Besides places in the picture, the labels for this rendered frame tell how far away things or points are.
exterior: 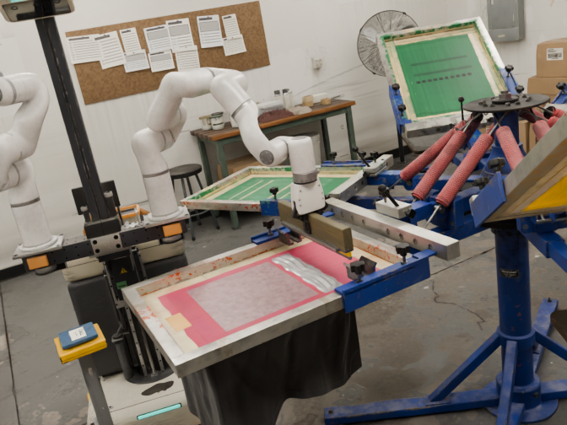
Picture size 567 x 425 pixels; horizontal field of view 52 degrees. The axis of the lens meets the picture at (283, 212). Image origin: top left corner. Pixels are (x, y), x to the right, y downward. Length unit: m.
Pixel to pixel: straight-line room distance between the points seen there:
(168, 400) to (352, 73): 4.56
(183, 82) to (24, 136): 0.53
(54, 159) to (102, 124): 0.51
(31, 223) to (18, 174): 0.17
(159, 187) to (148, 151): 0.13
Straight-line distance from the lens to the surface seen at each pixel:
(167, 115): 1.96
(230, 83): 1.82
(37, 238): 2.12
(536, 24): 6.46
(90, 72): 5.41
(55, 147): 5.40
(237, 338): 1.50
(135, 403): 2.71
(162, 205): 2.07
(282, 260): 1.98
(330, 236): 1.73
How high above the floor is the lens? 1.73
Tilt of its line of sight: 18 degrees down
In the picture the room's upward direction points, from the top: 10 degrees counter-clockwise
